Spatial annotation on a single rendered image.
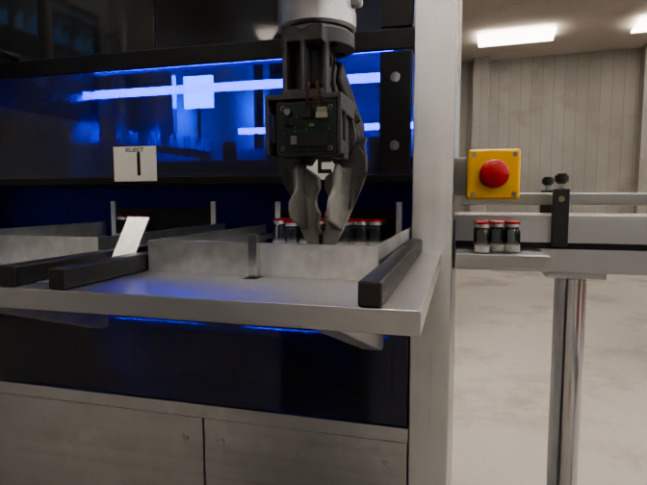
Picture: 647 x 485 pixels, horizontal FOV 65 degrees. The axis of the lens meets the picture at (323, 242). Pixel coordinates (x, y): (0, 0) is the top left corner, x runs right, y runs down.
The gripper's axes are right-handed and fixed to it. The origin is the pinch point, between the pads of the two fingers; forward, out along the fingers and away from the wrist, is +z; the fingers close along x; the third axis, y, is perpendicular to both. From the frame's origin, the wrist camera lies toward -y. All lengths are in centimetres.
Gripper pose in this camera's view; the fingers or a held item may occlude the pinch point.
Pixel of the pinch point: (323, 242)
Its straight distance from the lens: 52.8
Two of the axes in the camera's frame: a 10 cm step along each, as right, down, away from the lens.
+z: 0.0, 10.0, 1.0
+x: 9.7, 0.2, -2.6
